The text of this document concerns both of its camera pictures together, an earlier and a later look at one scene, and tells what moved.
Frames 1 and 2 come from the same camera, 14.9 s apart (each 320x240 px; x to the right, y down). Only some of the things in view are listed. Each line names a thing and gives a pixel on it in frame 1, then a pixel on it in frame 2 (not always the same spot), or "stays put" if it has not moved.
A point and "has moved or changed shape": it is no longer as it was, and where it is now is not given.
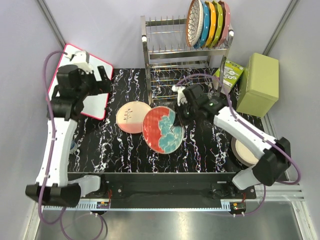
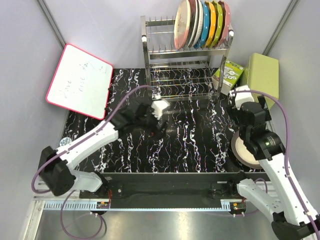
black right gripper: x=179 y=118 -> x=234 y=113
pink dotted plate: x=226 y=14 stays put
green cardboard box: x=259 y=89 stays put
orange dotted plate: x=213 y=21 stays put
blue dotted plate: x=205 y=31 stays put
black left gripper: x=97 y=81 -> x=155 y=124
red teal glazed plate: x=159 y=133 -> x=193 y=22
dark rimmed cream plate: x=242 y=154 stays put
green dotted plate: x=220 y=19 stays put
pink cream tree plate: x=130 y=116 has moved or changed shape
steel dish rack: x=171 y=63 stays put
